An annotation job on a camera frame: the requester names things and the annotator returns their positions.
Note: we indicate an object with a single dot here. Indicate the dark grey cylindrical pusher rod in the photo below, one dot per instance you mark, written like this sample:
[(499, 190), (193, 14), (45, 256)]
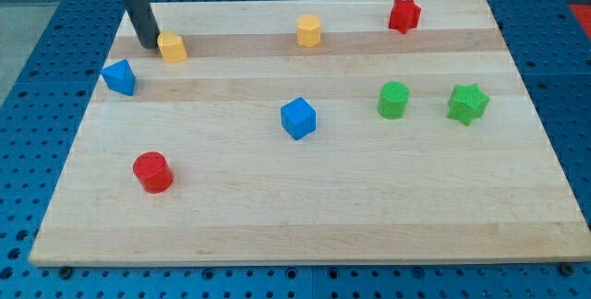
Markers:
[(143, 21)]

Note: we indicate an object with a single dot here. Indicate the yellow heart block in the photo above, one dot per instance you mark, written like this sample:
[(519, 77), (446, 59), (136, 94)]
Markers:
[(171, 47)]

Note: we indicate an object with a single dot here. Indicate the blue triangle block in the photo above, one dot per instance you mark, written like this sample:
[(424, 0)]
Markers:
[(120, 77)]

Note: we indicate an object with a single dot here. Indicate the yellow hexagon block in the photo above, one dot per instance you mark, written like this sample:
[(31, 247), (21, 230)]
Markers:
[(308, 30)]

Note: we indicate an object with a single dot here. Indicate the red cylinder block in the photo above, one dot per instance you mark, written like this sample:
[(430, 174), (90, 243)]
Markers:
[(153, 172)]

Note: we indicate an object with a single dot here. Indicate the blue cube block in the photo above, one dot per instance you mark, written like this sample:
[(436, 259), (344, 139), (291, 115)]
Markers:
[(298, 118)]

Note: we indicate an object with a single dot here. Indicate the red star block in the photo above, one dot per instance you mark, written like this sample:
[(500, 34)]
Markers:
[(405, 15)]

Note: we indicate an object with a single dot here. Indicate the green cylinder block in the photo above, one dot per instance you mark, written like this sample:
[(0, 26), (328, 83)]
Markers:
[(393, 99)]

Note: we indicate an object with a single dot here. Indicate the light wooden board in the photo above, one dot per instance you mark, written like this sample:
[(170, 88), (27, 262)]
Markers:
[(360, 189)]

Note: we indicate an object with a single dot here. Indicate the green star block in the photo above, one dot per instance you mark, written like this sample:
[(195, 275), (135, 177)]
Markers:
[(467, 103)]

